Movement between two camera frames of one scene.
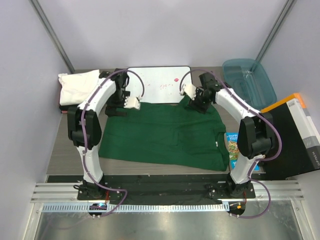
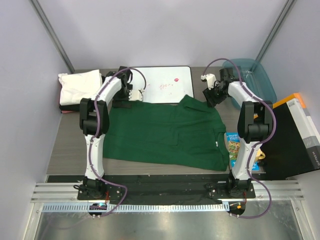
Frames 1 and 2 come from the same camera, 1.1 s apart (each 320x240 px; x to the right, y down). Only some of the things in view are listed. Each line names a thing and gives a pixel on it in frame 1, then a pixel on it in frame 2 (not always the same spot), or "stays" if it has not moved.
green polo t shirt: [173, 134] stays
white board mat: [161, 84] stays
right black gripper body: [200, 102] → [215, 96]
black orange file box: [300, 152] stays
